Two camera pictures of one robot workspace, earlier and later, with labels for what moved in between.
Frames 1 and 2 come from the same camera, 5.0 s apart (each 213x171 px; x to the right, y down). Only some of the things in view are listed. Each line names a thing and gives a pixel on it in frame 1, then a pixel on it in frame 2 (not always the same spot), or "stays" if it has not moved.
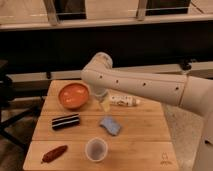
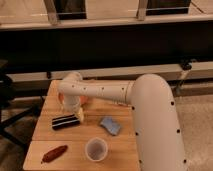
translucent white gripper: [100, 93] to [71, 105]
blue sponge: [111, 125] stays
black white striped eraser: [66, 121] stays
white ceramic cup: [96, 149] stays
